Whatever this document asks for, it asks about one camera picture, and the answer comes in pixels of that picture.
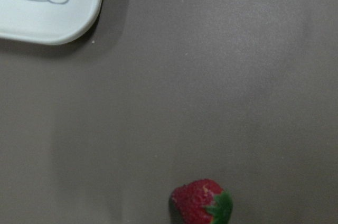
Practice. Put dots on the red strawberry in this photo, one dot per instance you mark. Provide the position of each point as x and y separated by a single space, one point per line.
203 201

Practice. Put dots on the cream rabbit tray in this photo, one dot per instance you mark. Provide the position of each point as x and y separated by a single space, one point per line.
50 22

